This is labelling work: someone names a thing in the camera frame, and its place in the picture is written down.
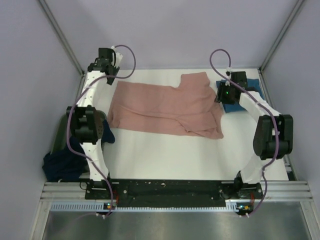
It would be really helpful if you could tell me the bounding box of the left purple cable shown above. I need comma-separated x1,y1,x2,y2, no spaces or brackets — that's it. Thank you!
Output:
66,44,137,220

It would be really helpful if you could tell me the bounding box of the front aluminium rail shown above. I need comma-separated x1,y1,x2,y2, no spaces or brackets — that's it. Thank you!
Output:
40,181,313,202

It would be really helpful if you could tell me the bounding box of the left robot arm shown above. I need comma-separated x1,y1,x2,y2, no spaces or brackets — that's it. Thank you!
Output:
66,46,123,199

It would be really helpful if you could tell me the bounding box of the navy blue t shirt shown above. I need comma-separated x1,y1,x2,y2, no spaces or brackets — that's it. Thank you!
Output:
42,119,115,182

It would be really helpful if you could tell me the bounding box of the left aluminium frame post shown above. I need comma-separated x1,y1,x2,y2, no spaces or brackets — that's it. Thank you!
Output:
36,0,85,76

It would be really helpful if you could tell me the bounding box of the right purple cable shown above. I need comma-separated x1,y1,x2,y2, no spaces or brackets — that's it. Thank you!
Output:
209,48,281,218

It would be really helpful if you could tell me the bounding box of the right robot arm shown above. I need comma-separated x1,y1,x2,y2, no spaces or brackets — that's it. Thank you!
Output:
215,70,294,198

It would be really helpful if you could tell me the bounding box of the right aluminium frame post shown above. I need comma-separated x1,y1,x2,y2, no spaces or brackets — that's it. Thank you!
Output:
258,0,307,74

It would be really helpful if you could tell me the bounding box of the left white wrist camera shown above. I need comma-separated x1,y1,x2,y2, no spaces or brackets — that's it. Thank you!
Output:
111,46,123,68

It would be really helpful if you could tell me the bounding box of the folded teal t shirt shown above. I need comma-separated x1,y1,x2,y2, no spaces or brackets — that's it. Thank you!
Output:
216,79,263,113

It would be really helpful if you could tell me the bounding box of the pink t shirt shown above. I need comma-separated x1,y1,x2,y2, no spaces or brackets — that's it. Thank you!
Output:
107,72,224,140

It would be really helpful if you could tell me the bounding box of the green plastic bin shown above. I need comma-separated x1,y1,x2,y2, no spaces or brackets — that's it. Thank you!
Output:
49,110,110,154

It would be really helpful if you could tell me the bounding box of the purple cable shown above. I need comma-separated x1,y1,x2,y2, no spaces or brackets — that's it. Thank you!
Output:
209,48,281,218
66,44,137,220

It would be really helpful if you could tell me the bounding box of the slotted grey cable duct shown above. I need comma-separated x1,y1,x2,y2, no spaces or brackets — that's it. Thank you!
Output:
50,201,252,213

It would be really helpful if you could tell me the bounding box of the aluminium frame post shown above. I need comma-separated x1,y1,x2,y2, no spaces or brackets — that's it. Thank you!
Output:
258,0,307,74
36,0,85,76

